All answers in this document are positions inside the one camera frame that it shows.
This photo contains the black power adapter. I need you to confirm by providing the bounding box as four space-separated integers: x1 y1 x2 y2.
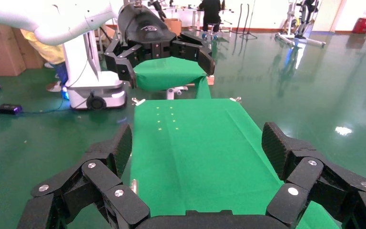
0 104 23 115

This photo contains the person in yellow top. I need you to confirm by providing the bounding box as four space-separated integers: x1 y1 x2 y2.
20 28 70 86

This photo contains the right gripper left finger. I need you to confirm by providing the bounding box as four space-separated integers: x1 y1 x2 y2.
17 123 151 229

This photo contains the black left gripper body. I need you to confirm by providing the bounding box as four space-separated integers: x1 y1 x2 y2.
117 3 178 61

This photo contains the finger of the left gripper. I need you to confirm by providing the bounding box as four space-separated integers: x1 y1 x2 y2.
171 31 216 76
103 38 144 88

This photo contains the tan cardboard box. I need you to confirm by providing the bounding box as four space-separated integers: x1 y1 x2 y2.
164 18 183 36

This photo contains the large brown cardboard box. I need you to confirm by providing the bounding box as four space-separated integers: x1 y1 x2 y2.
0 20 26 77
10 28 45 70

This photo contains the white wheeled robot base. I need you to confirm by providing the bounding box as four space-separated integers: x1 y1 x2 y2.
62 30 127 111

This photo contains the person in black clothes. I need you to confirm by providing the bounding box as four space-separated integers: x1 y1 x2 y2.
198 0 222 32

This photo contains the red box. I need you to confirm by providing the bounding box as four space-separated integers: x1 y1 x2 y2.
352 17 366 34

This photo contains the stool with blue wheels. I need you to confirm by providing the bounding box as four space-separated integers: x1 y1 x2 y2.
201 22 221 41

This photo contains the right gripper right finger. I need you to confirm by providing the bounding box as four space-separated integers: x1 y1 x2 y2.
261 121 366 229

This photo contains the small draped green cloth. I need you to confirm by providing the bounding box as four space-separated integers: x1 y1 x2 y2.
133 57 212 100

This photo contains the black tripod stand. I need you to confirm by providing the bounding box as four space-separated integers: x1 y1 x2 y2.
239 0 259 41

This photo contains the white frame rig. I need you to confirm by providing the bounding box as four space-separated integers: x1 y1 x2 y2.
274 0 326 48

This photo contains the large green table cloth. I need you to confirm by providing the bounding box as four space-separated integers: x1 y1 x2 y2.
128 98 341 229

